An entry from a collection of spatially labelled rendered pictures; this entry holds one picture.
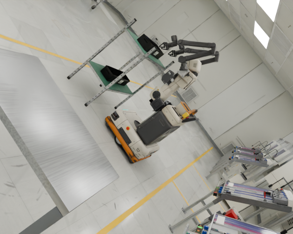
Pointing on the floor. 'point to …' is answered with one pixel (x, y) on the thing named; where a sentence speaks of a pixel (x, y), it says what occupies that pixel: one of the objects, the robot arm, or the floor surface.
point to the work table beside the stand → (47, 133)
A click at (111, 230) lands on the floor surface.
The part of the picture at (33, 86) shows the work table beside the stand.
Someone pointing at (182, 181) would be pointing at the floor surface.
